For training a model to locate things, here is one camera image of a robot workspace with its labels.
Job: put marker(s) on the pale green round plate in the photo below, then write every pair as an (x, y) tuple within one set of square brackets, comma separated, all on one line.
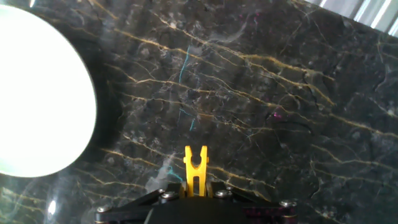
[(40, 93)]

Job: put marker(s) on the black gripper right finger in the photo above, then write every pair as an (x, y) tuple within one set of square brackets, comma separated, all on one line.
[(267, 211)]

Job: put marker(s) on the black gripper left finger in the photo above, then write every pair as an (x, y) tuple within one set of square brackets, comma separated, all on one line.
[(130, 210)]

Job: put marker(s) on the yellow plastic clamp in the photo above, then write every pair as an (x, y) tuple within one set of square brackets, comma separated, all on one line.
[(195, 170)]

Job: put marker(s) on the black marble pattern mat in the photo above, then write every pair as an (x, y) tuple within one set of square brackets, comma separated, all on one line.
[(264, 93)]

